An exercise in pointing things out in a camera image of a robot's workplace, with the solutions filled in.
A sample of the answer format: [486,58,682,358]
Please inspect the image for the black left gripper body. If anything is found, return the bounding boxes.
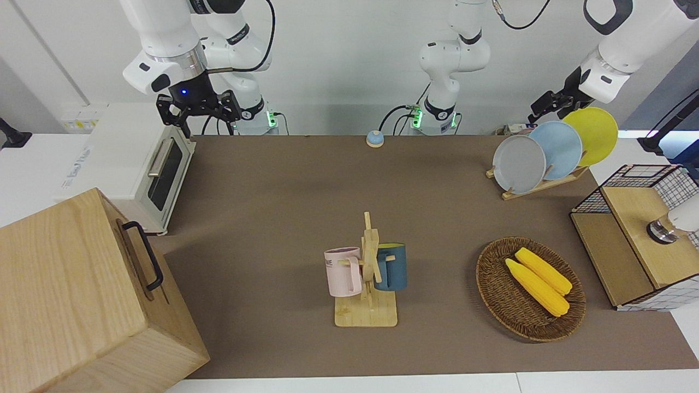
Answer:
[556,65,584,107]

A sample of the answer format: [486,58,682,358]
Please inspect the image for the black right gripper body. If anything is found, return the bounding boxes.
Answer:
[167,70,220,112]

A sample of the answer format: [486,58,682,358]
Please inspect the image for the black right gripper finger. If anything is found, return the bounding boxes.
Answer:
[216,90,242,135]
[156,94,193,139]

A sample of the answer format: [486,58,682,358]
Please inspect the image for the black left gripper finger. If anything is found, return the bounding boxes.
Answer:
[553,97,579,119]
[528,90,558,123]

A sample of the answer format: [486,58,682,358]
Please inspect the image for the gray plate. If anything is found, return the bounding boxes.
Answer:
[492,134,547,195]

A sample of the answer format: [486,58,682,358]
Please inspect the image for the light blue plate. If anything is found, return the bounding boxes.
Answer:
[529,120,584,181]

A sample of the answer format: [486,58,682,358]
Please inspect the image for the yellow plate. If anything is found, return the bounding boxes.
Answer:
[562,107,619,168]

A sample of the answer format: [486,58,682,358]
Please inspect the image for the wooden plate rack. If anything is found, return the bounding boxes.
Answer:
[485,165,590,201]

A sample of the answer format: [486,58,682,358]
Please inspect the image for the white toaster oven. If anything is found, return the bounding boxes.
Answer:
[54,103,197,236]

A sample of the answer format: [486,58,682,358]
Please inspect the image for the brown table mat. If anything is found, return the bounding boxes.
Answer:
[147,135,699,380]

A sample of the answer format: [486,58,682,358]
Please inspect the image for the dark blue crate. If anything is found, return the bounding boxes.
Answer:
[667,146,699,181]

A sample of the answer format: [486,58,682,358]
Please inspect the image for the white bottle with silver base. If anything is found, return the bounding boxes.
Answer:
[647,194,699,245]

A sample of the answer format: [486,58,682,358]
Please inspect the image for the yellow corn cob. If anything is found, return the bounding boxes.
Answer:
[505,258,571,318]
[514,247,573,296]

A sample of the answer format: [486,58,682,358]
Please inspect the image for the pink mug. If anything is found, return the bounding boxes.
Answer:
[324,247,364,298]

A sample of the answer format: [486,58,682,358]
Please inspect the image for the brown wicker basket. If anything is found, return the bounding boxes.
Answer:
[476,236,587,343]

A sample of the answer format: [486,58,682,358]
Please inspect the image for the dark blue mug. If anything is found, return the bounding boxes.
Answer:
[375,243,408,292]

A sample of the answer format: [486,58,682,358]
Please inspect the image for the wooden mug tree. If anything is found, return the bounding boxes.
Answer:
[334,211,399,328]

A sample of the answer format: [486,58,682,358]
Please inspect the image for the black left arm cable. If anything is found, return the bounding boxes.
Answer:
[490,0,551,31]

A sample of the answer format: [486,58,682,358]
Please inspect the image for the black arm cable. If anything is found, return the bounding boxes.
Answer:
[490,0,551,31]
[206,0,276,74]

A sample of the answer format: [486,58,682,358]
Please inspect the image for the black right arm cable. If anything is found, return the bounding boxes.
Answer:
[206,0,276,74]

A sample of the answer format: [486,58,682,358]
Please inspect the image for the white wall socket panel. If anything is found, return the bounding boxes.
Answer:
[61,104,105,133]

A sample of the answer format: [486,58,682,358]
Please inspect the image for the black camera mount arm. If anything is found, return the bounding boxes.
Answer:
[636,90,699,155]

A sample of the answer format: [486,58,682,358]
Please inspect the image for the black base power cables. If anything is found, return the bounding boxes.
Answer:
[380,82,432,136]

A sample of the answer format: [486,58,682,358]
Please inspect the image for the wire shelf with wooden boards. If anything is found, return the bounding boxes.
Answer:
[569,164,699,312]

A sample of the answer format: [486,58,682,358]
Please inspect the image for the black camera stand base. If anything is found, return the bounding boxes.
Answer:
[0,117,32,151]

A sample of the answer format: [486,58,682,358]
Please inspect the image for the wooden box with black handle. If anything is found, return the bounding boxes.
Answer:
[0,187,211,393]

